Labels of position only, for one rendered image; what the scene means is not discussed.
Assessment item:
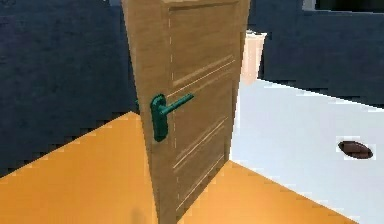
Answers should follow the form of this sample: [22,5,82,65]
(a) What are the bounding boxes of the dark window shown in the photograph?
[302,0,384,14]

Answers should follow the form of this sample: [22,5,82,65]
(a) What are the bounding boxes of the pale pink cylindrical bin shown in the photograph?
[240,30,268,86]

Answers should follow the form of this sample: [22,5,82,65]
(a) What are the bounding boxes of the brown wooden room door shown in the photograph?
[120,0,252,224]

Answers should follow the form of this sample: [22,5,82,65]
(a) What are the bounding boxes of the green door handle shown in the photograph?
[149,92,195,143]

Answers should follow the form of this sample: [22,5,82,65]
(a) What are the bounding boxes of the brown oval object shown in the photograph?
[337,140,374,160]

